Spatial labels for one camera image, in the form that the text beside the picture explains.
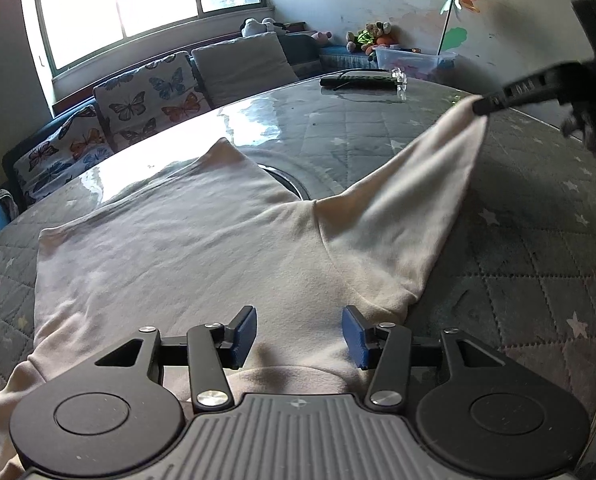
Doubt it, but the small clear glass item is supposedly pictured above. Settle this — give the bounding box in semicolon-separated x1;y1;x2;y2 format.
390;67;411;95

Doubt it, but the window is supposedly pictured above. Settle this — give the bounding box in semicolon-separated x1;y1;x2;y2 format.
20;0;277;87

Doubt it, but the brown teddy bear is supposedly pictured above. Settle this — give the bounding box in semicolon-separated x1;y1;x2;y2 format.
346;20;395;54

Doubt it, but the butterfly print cushion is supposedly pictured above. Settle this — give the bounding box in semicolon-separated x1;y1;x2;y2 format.
14;105;116;207
93;51;215;154

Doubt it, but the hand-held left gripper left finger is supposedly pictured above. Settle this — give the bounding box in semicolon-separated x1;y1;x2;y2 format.
95;305;259;413

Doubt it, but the clear plastic storage box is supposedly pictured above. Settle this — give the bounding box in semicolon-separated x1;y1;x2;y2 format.
372;43;460;82

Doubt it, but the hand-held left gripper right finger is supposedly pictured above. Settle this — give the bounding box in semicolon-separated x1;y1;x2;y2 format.
342;305;507;413

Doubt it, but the white plush toy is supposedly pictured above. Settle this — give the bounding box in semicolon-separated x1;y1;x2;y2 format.
241;17;279;39

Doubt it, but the dark blue sofa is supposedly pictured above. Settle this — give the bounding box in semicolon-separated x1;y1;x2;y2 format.
2;29;329;213

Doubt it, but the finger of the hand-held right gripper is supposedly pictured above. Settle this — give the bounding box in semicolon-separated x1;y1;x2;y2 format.
472;62;596;116

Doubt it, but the grey cushion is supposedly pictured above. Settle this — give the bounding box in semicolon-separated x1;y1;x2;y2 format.
191;31;299;109

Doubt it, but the cream long-sleeve shirt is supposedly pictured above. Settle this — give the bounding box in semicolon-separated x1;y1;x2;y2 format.
0;95;490;480

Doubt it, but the black pouch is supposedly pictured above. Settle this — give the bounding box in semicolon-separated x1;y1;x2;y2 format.
320;70;399;92

